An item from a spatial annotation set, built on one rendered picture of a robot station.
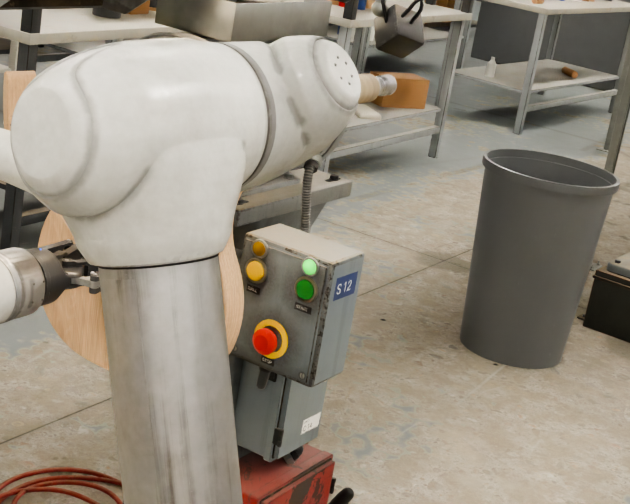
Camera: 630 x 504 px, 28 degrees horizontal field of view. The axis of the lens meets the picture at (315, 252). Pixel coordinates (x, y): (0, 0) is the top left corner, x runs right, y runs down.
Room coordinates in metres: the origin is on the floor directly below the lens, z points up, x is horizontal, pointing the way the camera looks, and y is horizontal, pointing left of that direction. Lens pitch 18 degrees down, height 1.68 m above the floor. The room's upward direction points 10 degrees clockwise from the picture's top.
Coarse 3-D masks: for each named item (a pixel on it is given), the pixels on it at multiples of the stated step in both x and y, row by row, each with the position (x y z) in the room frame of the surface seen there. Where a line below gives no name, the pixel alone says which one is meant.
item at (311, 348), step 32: (288, 256) 1.75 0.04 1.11; (320, 256) 1.74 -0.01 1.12; (352, 256) 1.77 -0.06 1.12; (256, 288) 1.77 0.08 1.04; (288, 288) 1.74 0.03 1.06; (320, 288) 1.72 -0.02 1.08; (352, 288) 1.78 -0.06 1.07; (256, 320) 1.77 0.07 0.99; (288, 320) 1.74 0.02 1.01; (320, 320) 1.72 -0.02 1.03; (352, 320) 1.80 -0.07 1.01; (256, 352) 1.76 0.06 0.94; (288, 352) 1.73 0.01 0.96; (320, 352) 1.72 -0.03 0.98; (256, 384) 1.81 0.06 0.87
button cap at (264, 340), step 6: (258, 330) 1.74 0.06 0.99; (264, 330) 1.73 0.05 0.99; (270, 330) 1.74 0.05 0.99; (258, 336) 1.73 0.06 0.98; (264, 336) 1.73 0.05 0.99; (270, 336) 1.73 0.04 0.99; (258, 342) 1.73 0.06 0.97; (264, 342) 1.72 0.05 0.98; (270, 342) 1.72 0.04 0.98; (276, 342) 1.73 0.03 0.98; (258, 348) 1.73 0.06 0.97; (264, 348) 1.72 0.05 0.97; (270, 348) 1.72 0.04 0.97; (264, 354) 1.73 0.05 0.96
